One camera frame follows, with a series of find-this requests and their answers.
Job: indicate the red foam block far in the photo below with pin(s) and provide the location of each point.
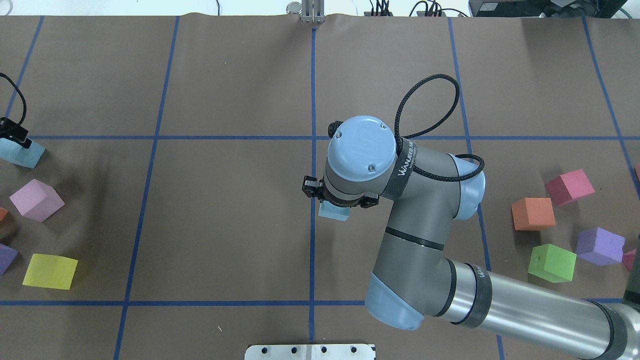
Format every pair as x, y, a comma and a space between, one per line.
628, 259

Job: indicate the purple foam block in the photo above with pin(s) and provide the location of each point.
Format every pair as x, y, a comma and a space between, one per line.
600, 246
7, 257

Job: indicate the orange foam block right side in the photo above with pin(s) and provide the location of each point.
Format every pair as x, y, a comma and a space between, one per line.
533, 214

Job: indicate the purple foam block right side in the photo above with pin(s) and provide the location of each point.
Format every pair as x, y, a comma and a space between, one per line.
600, 246

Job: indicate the pink foam block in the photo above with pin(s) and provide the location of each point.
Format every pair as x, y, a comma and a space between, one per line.
36, 201

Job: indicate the yellow foam block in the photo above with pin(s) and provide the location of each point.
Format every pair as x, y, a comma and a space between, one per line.
50, 272

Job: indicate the red foam block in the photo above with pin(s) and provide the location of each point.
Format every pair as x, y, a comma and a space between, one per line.
569, 187
628, 259

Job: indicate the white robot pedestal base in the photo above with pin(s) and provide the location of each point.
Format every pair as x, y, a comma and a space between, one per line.
340, 351

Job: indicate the red foam block near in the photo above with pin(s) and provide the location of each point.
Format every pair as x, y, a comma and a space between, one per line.
569, 187

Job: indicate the purple foam block left side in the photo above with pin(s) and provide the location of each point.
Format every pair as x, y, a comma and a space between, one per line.
7, 257

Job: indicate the orange foam block left side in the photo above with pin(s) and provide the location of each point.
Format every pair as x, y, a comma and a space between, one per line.
4, 213

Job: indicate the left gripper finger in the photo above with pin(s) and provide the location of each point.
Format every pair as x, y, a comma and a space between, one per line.
14, 132

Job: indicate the aluminium frame post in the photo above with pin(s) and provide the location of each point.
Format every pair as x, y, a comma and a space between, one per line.
312, 11

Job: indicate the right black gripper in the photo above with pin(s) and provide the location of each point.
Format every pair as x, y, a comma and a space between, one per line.
312, 189

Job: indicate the light blue block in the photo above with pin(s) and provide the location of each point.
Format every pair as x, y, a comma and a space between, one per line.
328, 210
15, 154

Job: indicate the green foam block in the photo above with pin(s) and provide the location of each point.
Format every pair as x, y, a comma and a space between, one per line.
552, 263

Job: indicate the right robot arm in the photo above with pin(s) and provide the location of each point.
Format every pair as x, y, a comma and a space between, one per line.
412, 279

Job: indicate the orange foam block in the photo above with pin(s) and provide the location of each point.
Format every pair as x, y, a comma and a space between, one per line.
533, 214
4, 213

